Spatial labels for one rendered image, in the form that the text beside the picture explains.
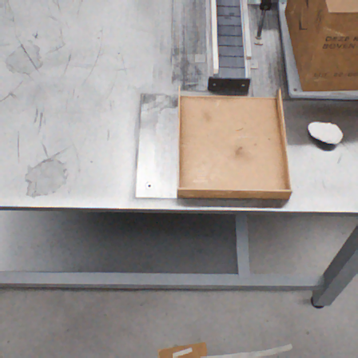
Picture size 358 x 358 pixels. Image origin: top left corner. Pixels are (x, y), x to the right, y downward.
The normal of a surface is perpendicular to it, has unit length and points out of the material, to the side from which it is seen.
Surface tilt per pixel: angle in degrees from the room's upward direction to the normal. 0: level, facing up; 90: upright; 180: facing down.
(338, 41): 90
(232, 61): 0
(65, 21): 0
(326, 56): 90
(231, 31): 0
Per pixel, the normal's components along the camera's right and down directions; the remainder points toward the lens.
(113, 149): 0.05, -0.55
